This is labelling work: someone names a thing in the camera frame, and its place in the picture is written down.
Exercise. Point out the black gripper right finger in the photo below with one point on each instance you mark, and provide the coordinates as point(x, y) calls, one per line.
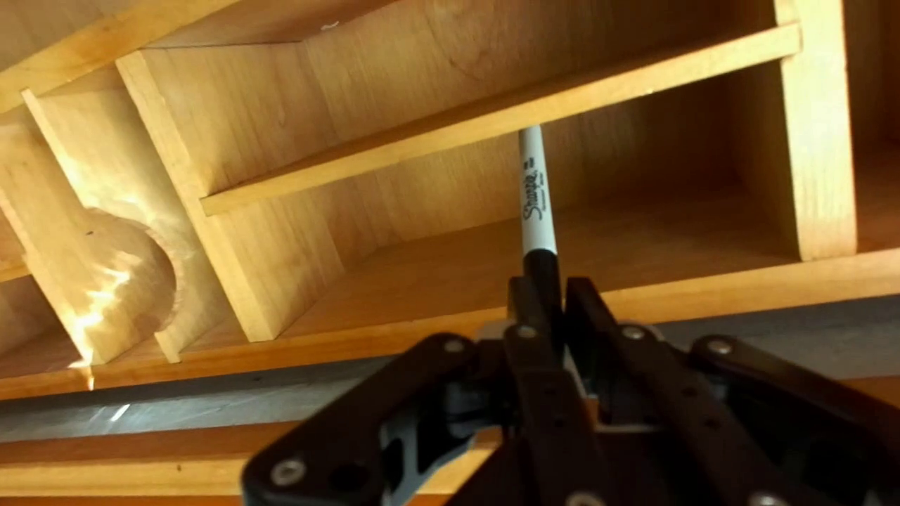
point(750, 425)

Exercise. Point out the black and white marker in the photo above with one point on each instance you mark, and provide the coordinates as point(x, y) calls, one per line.
point(539, 218)

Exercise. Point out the wooden desk cabinet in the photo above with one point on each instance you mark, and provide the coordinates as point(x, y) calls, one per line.
point(216, 211)

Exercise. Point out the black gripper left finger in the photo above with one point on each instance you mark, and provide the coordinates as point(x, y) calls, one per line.
point(389, 435)

